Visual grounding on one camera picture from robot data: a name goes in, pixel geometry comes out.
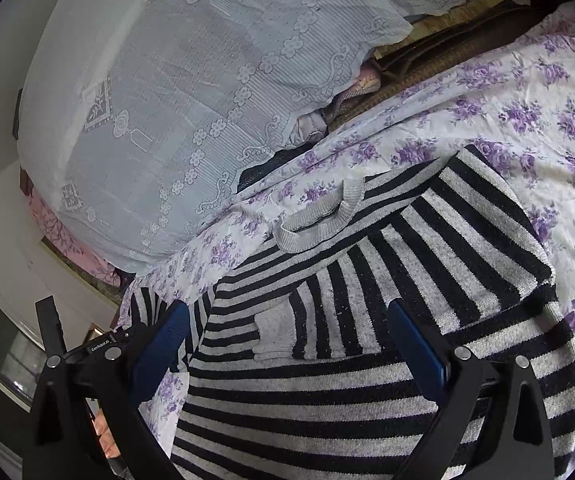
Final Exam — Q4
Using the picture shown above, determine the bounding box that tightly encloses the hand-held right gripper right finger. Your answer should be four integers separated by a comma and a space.
389, 299, 556, 480

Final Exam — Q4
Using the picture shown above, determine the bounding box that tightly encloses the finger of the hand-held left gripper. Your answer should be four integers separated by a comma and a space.
35, 298, 67, 359

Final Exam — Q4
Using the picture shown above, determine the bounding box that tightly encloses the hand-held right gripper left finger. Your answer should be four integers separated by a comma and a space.
32, 300, 192, 480

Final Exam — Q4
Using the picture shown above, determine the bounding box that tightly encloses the black grey striped sweater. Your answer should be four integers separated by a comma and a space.
128, 144, 575, 480

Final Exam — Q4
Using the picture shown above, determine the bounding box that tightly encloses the person's left hand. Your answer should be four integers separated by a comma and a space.
92, 406, 125, 461

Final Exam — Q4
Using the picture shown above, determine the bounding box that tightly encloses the pink blanket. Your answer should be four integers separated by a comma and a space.
28, 192, 123, 288

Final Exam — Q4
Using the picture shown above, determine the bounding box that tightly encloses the dark lace cloth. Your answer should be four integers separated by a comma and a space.
238, 150, 293, 193

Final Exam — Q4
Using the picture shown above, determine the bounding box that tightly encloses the purple floral bed sheet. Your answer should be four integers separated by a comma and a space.
118, 2, 575, 476

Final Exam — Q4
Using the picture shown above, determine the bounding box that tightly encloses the grey satin cloth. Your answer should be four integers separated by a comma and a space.
287, 107, 329, 148

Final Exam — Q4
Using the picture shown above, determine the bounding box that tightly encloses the large white lace cloth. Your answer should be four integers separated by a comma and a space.
18, 0, 415, 278

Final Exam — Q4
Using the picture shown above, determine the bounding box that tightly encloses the pink patterned cloth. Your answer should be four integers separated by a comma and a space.
327, 67, 383, 121

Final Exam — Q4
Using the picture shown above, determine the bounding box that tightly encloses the brown woven mat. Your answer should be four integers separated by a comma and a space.
327, 2, 543, 133

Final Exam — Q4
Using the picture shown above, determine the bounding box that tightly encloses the dark wall fixture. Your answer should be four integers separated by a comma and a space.
12, 87, 24, 141

